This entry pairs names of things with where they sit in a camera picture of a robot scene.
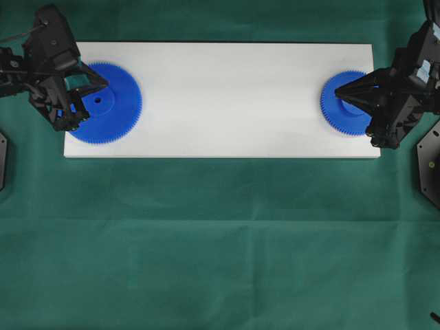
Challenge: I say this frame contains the thin black cable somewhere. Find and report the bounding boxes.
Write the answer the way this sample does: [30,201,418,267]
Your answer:
[0,21,47,44]

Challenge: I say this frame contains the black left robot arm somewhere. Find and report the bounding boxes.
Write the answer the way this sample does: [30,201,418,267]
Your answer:
[1,4,108,131]

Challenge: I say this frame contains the large blue gear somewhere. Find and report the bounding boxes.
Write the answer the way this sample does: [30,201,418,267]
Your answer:
[69,62,142,144]

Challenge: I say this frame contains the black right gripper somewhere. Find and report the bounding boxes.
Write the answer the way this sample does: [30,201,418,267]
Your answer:
[335,67,424,149]

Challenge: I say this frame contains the white rectangular board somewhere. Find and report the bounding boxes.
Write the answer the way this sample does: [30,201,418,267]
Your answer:
[64,41,381,158]

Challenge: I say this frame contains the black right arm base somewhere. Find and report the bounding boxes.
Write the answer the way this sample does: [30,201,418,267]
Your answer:
[417,122,440,208]

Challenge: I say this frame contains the small blue gear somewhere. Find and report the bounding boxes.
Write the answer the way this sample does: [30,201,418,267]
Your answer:
[320,70,371,136]

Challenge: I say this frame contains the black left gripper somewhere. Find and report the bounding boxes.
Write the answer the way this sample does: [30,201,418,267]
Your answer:
[22,4,108,131]

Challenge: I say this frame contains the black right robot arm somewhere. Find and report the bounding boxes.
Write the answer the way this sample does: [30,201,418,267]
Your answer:
[335,1,439,149]

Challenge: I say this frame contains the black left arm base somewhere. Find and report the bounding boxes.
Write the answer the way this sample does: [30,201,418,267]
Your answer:
[0,133,8,190]

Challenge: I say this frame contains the green table cloth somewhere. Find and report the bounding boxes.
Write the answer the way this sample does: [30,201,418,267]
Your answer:
[0,0,440,330]

